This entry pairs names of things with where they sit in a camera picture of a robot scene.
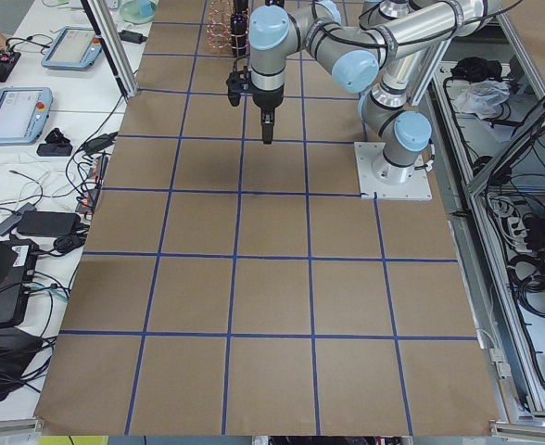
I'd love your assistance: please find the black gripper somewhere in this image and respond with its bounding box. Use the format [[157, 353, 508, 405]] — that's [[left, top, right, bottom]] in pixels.
[[252, 87, 284, 145]]

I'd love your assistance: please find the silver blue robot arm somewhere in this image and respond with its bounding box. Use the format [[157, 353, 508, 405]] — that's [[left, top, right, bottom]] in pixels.
[[248, 1, 501, 145]]

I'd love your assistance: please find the dark bottle in basket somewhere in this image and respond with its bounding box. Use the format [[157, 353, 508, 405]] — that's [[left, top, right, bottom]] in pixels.
[[230, 0, 249, 57]]

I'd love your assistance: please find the green glass bowl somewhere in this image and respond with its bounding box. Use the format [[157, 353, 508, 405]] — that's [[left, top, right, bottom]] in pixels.
[[119, 0, 158, 25]]

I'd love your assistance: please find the brown paper table mat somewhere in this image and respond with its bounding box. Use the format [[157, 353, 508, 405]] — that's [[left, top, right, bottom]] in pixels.
[[36, 1, 499, 436]]

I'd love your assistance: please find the upper blue teach pendant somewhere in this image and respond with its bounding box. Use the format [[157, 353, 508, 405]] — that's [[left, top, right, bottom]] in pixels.
[[41, 27, 102, 71]]

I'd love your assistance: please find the blue teach pendant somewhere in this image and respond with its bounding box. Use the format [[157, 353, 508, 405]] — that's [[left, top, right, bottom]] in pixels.
[[0, 87, 53, 146], [41, 27, 102, 71]]

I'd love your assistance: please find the black small device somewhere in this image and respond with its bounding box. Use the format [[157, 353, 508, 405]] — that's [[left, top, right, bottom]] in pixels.
[[36, 127, 73, 157]]

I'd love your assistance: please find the white crumpled cloth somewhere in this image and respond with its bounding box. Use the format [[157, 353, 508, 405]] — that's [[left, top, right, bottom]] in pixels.
[[452, 80, 510, 119]]

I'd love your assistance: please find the lower blue teach pendant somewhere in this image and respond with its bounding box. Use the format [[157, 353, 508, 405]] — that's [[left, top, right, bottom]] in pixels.
[[0, 87, 53, 146]]

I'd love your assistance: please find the black power adapter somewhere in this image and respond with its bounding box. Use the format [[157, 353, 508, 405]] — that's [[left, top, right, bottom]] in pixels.
[[17, 210, 81, 237]]

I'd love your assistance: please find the grey adapter block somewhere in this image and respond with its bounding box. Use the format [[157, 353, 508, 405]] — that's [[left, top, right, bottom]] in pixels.
[[0, 213, 22, 236]]

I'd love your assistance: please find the black laptop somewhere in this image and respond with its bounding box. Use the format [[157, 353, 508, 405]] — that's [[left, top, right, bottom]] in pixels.
[[0, 238, 38, 328]]

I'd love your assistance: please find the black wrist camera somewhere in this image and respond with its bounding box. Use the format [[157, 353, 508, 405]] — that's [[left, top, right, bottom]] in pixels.
[[226, 67, 251, 107]]

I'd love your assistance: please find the copper wire wine basket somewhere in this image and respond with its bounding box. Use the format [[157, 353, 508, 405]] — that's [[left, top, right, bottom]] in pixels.
[[206, 0, 234, 55]]

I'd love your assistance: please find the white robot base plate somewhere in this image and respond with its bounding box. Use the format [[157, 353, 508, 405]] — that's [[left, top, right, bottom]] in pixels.
[[354, 142, 432, 201]]

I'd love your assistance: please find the aluminium frame post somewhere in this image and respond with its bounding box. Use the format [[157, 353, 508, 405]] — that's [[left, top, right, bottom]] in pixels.
[[82, 0, 138, 99]]

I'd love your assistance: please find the black cable bundle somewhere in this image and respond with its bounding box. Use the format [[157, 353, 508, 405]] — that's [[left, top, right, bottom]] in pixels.
[[503, 249, 545, 321]]

